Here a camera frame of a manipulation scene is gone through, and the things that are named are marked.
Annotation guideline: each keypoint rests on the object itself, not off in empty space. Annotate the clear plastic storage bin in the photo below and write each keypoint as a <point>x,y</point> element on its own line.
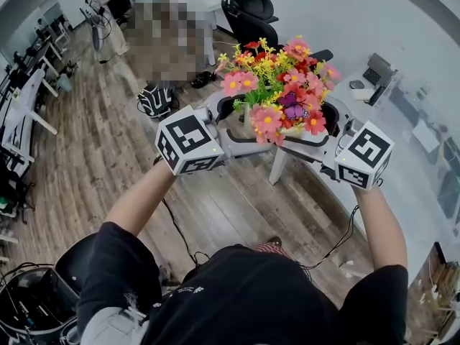
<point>413,95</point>

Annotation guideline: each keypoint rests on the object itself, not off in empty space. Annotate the grey computer mouse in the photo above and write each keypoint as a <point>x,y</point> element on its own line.
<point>357,84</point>

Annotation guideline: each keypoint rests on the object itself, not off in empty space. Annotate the person's red checked trousers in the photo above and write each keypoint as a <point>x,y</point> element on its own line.
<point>273,249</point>

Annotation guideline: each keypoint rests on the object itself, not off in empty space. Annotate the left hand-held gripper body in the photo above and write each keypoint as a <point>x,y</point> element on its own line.
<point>190,142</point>

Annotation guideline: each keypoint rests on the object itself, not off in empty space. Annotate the white card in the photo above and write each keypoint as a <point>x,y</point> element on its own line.
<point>426,135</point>

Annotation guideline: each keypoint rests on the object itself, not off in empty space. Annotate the cream rectangular block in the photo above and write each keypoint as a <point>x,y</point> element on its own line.
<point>362,95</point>

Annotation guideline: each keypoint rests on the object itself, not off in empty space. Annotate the white side table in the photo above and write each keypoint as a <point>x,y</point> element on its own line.
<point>25,95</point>

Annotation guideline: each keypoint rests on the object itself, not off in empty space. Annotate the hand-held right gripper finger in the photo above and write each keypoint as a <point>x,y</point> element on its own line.
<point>343,113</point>
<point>312,151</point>

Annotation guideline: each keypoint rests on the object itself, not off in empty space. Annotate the black office chair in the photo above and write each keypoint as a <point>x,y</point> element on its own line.
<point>72,261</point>
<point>248,20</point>

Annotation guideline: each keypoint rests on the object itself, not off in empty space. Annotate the colourful flowers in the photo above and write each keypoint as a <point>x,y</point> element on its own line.
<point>269,120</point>

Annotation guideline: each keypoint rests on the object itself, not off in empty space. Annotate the pale green bin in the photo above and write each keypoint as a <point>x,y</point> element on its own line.
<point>64,83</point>

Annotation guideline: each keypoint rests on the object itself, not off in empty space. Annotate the person's right forearm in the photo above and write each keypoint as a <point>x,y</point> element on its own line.
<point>384,228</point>

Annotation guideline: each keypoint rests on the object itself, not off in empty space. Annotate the person's left forearm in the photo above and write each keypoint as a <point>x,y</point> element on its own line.
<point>140,200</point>

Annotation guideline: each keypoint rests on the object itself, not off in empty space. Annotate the person's black shirt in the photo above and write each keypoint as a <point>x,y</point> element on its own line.
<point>244,300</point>

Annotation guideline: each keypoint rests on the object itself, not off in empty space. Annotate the grey shoulder pack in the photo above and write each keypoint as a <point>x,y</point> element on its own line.
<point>108,327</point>

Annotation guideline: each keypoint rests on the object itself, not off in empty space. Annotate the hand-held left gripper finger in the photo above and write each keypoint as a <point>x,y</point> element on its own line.
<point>248,146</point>
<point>221,101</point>

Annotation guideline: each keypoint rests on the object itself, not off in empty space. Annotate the black white patterned backpack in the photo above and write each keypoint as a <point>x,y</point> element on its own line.
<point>156,101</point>

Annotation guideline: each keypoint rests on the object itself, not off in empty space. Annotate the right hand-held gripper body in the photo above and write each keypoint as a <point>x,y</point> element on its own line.
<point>364,156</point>

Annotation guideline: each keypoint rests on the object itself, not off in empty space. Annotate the small black bag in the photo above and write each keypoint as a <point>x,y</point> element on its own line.
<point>203,79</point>

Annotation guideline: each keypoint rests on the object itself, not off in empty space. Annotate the black keyboard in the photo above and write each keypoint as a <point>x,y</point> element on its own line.
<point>372,75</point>

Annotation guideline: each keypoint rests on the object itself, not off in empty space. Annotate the white desk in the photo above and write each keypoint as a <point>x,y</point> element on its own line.
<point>210,31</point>

